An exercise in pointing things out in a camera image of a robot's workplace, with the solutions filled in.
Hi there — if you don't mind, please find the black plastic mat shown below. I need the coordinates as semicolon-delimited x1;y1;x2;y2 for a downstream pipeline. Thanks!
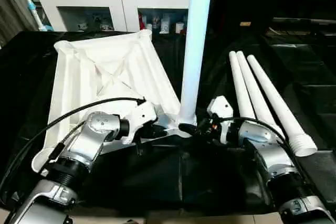
0;27;336;217

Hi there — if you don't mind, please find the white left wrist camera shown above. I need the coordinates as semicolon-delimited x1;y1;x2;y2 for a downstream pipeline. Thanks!
120;100;159;145

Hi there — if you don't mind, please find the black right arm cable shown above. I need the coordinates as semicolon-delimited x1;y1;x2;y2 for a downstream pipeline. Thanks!
209;116;336;209

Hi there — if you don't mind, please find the black metal rail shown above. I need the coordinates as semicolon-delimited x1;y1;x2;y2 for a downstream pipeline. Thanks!
270;17;336;27

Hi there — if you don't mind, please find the grey curtain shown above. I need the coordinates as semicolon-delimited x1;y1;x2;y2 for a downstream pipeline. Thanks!
0;0;38;46

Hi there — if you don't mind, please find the white plastic table leg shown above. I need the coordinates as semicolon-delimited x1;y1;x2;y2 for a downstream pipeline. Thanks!
228;51;254;120
178;0;215;126
236;51;285;133
246;54;318;157

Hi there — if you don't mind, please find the white plastic table top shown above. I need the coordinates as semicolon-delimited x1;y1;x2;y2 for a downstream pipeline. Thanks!
31;29;198;175

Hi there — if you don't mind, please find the teal white mop handle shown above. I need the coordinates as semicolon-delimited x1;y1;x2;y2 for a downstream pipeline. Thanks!
14;0;54;32

